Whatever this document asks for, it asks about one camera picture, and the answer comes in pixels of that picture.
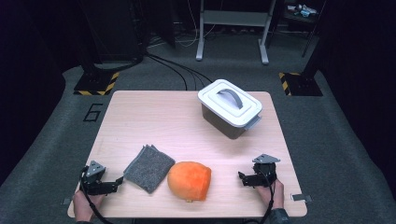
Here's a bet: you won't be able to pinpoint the white floor cables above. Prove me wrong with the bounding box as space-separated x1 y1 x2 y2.
146 0 219 49

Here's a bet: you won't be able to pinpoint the clutter on dark shelf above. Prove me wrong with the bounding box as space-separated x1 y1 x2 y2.
285 3 319 19

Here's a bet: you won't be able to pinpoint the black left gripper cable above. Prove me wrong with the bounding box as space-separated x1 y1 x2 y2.
80 166 115 224

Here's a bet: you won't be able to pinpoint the grey metal stand frame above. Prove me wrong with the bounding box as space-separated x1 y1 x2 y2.
194 0 277 66

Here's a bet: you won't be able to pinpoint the black cabinet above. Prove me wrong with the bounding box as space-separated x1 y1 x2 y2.
77 0 148 64

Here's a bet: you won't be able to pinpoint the person's left hand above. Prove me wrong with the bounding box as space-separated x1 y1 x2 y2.
72 189 106 223

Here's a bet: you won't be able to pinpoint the grey tape strip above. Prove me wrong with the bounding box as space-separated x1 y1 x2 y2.
290 192 313 203

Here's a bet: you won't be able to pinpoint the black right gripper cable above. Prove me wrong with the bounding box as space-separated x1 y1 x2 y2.
258 169 278 224

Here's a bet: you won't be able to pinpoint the person's right hand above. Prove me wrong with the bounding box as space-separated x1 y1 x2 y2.
255 177 285 210

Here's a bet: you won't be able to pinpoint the orange plush toy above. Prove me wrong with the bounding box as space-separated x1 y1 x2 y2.
166 161 213 203

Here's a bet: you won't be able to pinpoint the brown transparent storage box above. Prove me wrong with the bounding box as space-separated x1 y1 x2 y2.
201 103 248 140

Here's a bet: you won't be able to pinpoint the black floor cables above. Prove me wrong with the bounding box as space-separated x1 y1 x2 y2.
145 51 215 91

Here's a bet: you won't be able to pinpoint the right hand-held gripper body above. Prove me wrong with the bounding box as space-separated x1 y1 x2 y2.
248 153 281 189

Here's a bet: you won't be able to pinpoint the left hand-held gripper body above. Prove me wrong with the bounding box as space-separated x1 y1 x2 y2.
79 160 110 196

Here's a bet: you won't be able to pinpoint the white lid with grey handle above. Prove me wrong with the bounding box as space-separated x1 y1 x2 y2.
196 78 263 132

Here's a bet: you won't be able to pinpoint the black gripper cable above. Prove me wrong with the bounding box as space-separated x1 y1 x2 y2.
80 166 115 224
258 169 278 224

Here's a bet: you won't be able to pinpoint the black yellow striped base plate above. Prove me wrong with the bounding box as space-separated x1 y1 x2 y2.
73 71 120 97
277 71 324 97

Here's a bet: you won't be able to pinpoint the grey cloth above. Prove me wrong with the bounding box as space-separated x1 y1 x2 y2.
122 144 177 195

